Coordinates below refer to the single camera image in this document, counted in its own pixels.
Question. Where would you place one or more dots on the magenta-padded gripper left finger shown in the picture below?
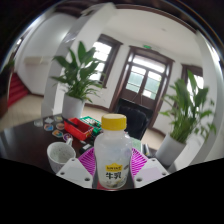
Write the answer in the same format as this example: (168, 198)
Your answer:
(75, 170)

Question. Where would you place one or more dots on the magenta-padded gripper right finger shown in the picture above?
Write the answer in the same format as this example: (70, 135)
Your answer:
(151, 170)

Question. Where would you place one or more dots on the yellow-capped clear milk bottle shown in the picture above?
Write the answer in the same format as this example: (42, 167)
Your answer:
(113, 156)

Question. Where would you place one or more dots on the white speckled mug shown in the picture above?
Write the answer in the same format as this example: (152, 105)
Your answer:
(56, 160)

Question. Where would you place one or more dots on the black handheld device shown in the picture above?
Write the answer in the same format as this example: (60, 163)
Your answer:
(86, 146)

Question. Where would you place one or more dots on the small colourful sticker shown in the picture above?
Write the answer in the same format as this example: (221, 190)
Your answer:
(57, 133)
(60, 126)
(48, 127)
(67, 136)

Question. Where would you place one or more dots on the red plastic box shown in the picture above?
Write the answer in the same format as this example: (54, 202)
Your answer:
(77, 129)

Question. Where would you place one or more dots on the black office chair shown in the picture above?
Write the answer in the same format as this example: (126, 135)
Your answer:
(133, 120)

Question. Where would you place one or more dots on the large potted green plant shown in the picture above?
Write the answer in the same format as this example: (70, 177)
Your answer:
(188, 113)

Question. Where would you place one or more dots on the brown glazed double door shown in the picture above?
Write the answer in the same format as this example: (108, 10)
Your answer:
(145, 78)

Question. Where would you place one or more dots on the small potted green plant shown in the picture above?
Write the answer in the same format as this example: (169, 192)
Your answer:
(78, 76)

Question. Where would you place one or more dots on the red staircase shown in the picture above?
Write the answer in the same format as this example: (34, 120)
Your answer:
(16, 90)

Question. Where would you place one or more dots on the brown-framed window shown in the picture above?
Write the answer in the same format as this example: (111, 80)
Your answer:
(196, 78)
(103, 56)

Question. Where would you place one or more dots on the green exit sign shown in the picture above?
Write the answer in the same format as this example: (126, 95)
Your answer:
(147, 46)

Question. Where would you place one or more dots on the white wall radiator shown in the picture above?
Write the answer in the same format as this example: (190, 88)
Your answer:
(36, 60)

